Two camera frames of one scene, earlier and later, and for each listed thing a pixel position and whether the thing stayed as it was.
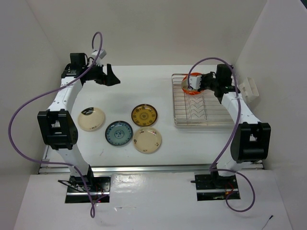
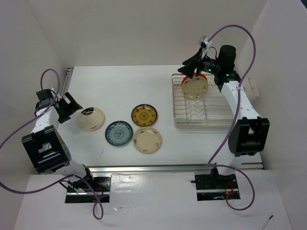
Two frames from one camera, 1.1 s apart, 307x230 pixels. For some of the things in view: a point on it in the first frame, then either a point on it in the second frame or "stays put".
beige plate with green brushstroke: [91, 118] stays put
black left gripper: [110, 79] -> [74, 107]
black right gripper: [204, 76] -> [190, 65]
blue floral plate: [118, 133] stays put
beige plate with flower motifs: [147, 140] stays put
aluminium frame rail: [46, 168] stays put
